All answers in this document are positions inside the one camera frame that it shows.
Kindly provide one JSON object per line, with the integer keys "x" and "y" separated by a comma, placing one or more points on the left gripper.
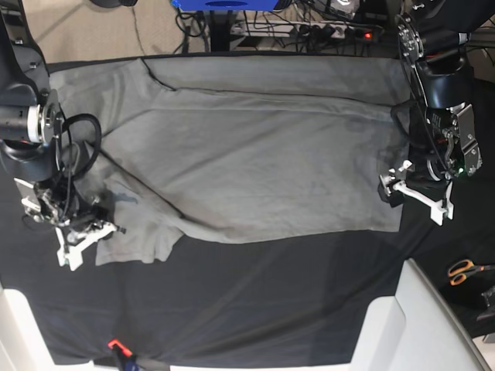
{"x": 399, "y": 184}

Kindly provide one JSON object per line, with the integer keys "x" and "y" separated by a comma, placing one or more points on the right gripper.
{"x": 78, "y": 224}

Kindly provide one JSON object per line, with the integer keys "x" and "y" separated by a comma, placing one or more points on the grey T-shirt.
{"x": 238, "y": 149}

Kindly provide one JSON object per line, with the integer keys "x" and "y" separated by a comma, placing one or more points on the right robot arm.
{"x": 43, "y": 150}

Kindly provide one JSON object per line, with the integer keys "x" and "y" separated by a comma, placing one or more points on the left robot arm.
{"x": 438, "y": 120}

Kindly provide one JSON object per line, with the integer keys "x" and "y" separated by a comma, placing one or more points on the dark metal object right edge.
{"x": 488, "y": 297}

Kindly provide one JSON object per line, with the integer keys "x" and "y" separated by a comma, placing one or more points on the white bin right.
{"x": 414, "y": 329}

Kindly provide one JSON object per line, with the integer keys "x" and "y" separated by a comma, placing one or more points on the white bin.
{"x": 22, "y": 344}
{"x": 414, "y": 329}

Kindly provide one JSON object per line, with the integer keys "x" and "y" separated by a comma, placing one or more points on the white bin left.
{"x": 22, "y": 344}

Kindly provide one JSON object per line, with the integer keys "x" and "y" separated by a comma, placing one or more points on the black tablecloth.
{"x": 297, "y": 301}

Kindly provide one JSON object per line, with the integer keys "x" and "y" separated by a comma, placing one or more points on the power strip with red light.
{"x": 300, "y": 30}

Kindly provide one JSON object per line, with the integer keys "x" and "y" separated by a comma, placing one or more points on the blue plastic bin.
{"x": 220, "y": 5}

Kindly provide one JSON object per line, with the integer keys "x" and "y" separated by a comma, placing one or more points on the black table leg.
{"x": 220, "y": 23}

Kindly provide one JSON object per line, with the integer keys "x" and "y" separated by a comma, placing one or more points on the orange handled scissors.
{"x": 463, "y": 269}

